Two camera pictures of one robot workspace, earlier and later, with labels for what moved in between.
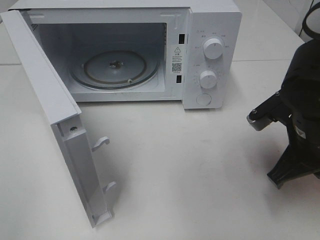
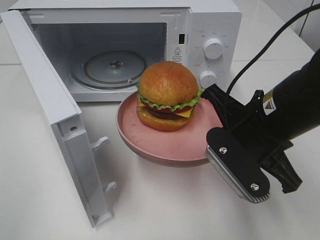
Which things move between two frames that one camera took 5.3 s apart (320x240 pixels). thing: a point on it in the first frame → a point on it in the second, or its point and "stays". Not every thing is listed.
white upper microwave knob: [213, 48] stays
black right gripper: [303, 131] → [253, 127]
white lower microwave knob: [208, 79] stays
